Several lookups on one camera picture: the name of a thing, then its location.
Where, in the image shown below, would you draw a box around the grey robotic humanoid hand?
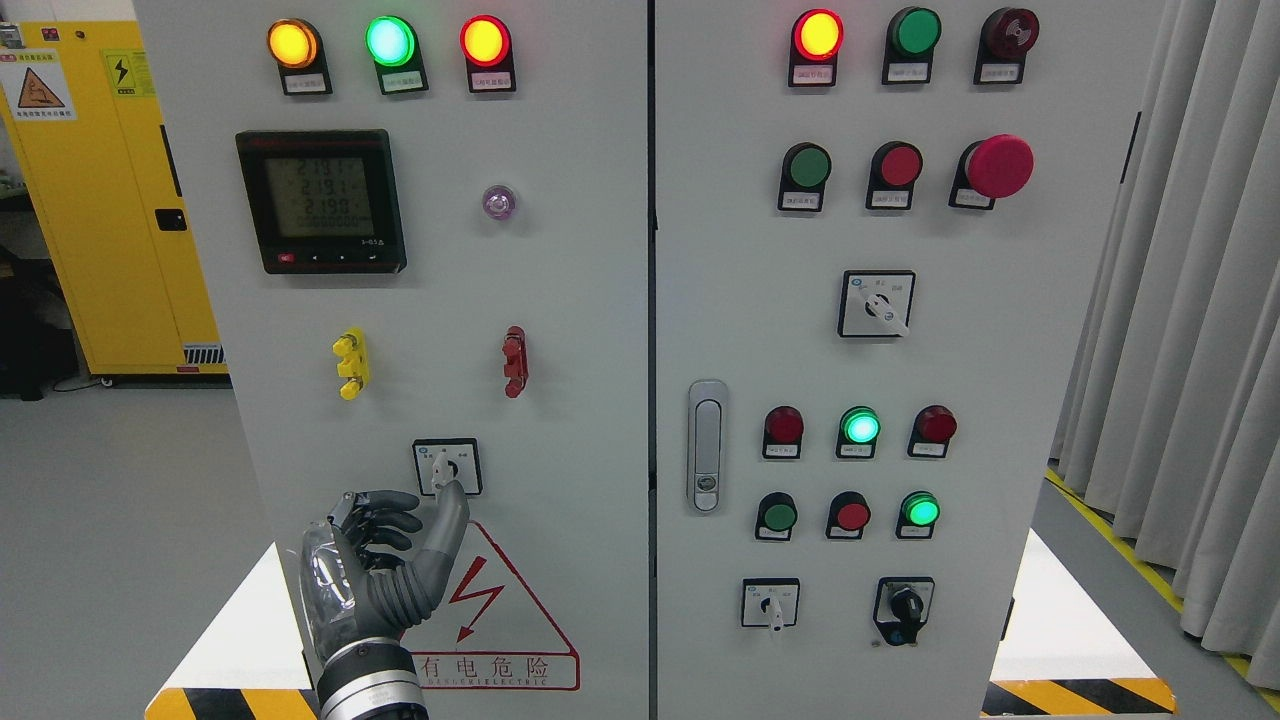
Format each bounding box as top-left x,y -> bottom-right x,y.
300,479 -> 470,664

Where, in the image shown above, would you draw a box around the white rotary switch door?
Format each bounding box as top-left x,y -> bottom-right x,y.
411,438 -> 483,497

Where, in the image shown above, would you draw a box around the red electric hazard warning sticker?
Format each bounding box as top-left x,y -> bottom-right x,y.
402,521 -> 581,691

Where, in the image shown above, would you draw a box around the yellow terminal connector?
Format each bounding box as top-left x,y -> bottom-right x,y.
332,327 -> 370,401

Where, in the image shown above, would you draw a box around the red terminal connector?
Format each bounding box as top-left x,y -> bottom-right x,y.
500,325 -> 530,398

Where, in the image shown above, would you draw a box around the black digital power meter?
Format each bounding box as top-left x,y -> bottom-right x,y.
236,129 -> 407,275

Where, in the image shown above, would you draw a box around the small clear purple lamp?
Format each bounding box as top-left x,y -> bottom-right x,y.
483,184 -> 518,222

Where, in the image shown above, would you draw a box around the dark red indicator middle left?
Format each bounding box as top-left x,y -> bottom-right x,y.
762,406 -> 805,460

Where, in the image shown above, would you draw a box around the dark red indicator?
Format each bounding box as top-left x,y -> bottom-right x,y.
762,406 -> 805,460
908,404 -> 957,459

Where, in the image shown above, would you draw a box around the grey electrical control cabinet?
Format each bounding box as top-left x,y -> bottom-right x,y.
134,1 -> 1167,719

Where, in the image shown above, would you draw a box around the red push button lower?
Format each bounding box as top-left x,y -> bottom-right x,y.
826,491 -> 870,541

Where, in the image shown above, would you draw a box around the red push button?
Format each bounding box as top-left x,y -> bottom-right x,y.
826,491 -> 870,541
865,141 -> 923,211

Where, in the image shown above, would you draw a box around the green lit indicator middle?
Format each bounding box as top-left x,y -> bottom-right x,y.
835,405 -> 881,460

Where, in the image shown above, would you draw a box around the amber indicator light top left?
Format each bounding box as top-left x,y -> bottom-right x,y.
268,18 -> 333,96

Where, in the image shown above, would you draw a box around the green indicator light top left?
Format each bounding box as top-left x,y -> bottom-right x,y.
364,15 -> 429,95

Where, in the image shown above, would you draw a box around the yellow safety storage cabinet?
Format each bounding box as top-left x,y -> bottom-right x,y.
3,20 -> 228,380

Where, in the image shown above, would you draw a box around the red indicator light top left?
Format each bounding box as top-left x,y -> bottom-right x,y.
460,14 -> 517,94

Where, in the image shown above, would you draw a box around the green lit push button lower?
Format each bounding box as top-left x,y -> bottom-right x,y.
895,489 -> 941,541

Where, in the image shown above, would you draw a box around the dark red indicator middle right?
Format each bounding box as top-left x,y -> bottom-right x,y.
908,404 -> 957,459

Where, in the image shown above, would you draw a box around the green push button upper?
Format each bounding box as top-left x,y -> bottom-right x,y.
776,142 -> 832,213

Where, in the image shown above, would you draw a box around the red push button upper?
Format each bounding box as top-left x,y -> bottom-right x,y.
865,141 -> 923,211

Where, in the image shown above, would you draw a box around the red lit indicator right door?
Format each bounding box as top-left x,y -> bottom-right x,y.
787,8 -> 844,88

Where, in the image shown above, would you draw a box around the red emergency stop mushroom button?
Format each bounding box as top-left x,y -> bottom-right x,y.
948,135 -> 1036,211

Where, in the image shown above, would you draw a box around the green unlit indicator top right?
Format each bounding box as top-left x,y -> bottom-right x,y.
881,6 -> 942,85

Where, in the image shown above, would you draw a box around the grey curtain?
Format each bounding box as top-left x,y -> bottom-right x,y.
1053,1 -> 1279,688

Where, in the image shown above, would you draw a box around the dark red buzzer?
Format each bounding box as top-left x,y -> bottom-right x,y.
973,6 -> 1041,86

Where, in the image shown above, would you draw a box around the silver cabinet door handle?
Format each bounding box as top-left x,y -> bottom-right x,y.
686,379 -> 730,512

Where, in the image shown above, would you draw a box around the white rotary switch lower right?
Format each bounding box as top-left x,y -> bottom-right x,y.
740,577 -> 801,632

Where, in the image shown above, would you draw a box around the white rotary switch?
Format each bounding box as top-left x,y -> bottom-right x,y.
836,270 -> 916,340
740,577 -> 801,632

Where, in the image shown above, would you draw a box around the black selector knob switch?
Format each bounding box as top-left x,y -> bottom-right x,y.
872,577 -> 936,647

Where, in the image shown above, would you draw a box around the white rotary switch upper right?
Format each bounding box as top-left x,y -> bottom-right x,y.
836,270 -> 916,340

